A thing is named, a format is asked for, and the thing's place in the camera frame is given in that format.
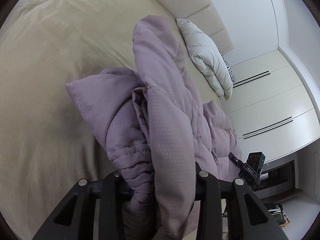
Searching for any mauve puffer coat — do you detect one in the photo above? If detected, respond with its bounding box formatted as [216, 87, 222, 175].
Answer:
[66, 15, 241, 239]

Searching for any white wardrobe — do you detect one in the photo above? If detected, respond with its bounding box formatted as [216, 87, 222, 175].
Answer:
[221, 50, 319, 162]

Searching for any zebra pattern pillow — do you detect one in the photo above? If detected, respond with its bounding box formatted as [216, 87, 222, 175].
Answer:
[221, 55, 235, 83]

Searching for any white folded duvet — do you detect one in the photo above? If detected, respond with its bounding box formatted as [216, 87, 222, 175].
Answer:
[176, 18, 234, 101]

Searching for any cream padded headboard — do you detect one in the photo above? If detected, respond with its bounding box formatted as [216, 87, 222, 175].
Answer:
[156, 0, 234, 55]

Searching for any beige bed with sheet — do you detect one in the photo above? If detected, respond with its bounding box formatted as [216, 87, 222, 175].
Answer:
[0, 0, 223, 240]

